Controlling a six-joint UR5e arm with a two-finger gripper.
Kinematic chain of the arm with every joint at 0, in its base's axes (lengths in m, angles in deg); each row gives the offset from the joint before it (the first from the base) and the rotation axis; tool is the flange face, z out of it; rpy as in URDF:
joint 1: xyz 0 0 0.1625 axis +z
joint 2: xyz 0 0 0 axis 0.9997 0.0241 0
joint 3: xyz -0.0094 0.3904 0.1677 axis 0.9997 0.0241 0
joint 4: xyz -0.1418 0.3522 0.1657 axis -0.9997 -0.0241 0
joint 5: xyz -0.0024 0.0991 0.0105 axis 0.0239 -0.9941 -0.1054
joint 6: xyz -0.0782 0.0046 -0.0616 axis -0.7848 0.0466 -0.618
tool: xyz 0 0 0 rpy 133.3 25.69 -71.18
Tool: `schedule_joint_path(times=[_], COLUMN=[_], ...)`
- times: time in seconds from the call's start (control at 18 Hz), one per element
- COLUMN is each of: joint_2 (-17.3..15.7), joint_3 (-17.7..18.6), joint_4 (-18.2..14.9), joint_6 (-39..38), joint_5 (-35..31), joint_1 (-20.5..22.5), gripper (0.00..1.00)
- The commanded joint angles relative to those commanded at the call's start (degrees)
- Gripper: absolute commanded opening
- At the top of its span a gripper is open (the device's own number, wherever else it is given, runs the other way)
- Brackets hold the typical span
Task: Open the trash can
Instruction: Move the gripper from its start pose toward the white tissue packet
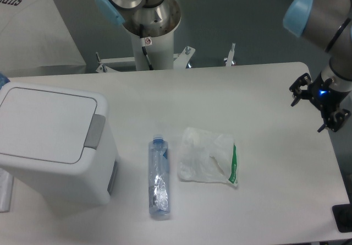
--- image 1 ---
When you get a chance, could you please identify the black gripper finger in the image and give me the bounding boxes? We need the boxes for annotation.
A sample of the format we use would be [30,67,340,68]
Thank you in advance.
[317,109,351,132]
[289,73,312,107]

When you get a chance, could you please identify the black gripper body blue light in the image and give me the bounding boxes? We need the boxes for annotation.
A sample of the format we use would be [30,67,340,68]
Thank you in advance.
[307,73,346,120]

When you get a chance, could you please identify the white push-lid trash can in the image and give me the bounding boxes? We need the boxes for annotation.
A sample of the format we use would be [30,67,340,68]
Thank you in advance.
[1,81,118,205]

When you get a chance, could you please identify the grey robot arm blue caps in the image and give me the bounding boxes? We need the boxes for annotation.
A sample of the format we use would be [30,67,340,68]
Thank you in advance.
[95,0,351,132]

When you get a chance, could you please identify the black device at table edge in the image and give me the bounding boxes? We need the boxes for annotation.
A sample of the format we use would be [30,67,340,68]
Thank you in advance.
[332,204,351,233]

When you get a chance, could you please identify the clear plastic bag green strip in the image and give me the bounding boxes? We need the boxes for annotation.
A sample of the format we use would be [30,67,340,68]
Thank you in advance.
[177,127,238,187]

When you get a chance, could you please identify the clear plastic water bottle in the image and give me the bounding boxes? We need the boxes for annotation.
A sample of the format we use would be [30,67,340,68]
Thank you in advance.
[148,134,171,217]

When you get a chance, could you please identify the white printed cloth cover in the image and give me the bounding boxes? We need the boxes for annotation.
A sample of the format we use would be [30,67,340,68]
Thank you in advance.
[1,0,86,77]

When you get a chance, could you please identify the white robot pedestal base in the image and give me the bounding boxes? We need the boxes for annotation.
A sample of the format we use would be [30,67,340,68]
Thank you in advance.
[96,32,196,73]

